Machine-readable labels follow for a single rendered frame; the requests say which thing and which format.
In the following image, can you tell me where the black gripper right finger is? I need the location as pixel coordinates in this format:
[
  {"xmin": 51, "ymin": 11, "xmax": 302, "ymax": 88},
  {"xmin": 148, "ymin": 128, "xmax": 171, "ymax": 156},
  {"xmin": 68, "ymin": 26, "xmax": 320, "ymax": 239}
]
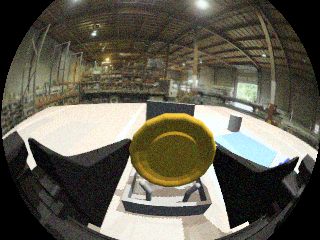
[{"xmin": 212, "ymin": 145, "xmax": 299, "ymax": 229}]

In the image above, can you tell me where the yellow plate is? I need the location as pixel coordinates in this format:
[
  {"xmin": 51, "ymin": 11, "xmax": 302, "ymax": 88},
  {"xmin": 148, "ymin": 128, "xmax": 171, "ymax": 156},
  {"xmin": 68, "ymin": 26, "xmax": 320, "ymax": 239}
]
[{"xmin": 129, "ymin": 115, "xmax": 216, "ymax": 188}]

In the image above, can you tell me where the black dish rack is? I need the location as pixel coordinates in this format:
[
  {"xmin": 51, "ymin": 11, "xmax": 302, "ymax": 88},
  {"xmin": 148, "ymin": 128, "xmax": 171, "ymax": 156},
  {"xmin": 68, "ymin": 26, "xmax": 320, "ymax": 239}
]
[{"xmin": 121, "ymin": 100, "xmax": 212, "ymax": 217}]

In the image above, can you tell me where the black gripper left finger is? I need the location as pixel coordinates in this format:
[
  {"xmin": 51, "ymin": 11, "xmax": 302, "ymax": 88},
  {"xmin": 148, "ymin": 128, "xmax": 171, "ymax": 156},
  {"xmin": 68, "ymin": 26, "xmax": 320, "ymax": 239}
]
[{"xmin": 28, "ymin": 137, "xmax": 131, "ymax": 228}]

